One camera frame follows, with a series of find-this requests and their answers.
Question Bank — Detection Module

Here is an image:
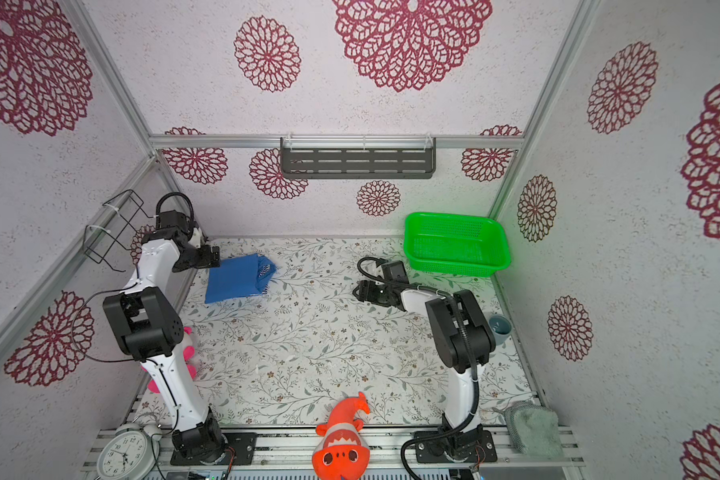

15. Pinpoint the blue white striped tank top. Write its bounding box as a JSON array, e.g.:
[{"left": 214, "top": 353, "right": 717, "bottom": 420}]
[{"left": 255, "top": 255, "right": 277, "bottom": 294}]

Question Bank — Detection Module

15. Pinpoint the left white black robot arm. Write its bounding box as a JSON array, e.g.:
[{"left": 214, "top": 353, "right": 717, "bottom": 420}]
[{"left": 103, "top": 210, "right": 226, "bottom": 464}]

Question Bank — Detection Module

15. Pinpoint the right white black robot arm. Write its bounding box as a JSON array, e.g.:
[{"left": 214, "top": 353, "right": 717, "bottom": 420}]
[{"left": 352, "top": 256, "right": 497, "bottom": 463}]

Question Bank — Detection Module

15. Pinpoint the green plastic basket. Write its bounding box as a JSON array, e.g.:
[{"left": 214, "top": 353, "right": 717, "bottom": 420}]
[{"left": 403, "top": 212, "right": 511, "bottom": 278}]

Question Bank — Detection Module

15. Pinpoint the grey blue cup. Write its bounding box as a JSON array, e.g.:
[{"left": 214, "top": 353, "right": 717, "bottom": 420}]
[{"left": 488, "top": 314, "right": 513, "bottom": 348}]

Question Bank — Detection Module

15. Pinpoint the pink white plush doll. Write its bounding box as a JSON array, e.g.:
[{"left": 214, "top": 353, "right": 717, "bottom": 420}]
[{"left": 146, "top": 326, "right": 199, "bottom": 395}]

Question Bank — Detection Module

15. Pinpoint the red fish plush toy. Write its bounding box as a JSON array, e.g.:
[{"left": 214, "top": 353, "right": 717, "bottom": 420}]
[{"left": 311, "top": 392, "right": 370, "bottom": 480}]

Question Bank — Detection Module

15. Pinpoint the green folded towel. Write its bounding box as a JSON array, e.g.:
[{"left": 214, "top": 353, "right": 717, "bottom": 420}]
[{"left": 503, "top": 402, "right": 564, "bottom": 459}]

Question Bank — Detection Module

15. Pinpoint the white alarm clock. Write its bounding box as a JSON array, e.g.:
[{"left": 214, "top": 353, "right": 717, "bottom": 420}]
[{"left": 96, "top": 423, "right": 162, "bottom": 480}]

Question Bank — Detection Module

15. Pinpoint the black wire rack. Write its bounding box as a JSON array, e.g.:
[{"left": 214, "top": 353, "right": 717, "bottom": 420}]
[{"left": 80, "top": 189, "right": 155, "bottom": 273}]

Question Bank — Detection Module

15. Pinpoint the grey wall shelf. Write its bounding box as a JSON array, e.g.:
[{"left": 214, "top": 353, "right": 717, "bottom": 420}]
[{"left": 279, "top": 137, "right": 436, "bottom": 180}]

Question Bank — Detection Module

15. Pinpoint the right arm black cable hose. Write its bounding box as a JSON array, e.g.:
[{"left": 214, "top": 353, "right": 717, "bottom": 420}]
[{"left": 356, "top": 256, "right": 484, "bottom": 480}]

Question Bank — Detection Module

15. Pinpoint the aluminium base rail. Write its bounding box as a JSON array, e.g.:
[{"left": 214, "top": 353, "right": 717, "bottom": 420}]
[{"left": 77, "top": 425, "right": 589, "bottom": 480}]

